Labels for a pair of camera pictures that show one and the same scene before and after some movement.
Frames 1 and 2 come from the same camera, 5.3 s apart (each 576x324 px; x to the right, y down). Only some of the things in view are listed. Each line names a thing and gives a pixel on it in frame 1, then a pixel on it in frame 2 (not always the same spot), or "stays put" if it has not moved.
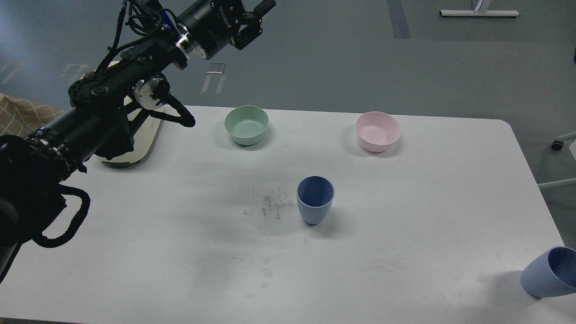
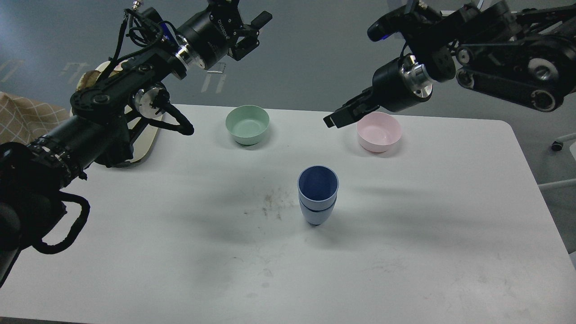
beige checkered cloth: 21,118 stays put
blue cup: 552,273 to 318,187
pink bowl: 378,131 stays put
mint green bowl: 247,124 stays put
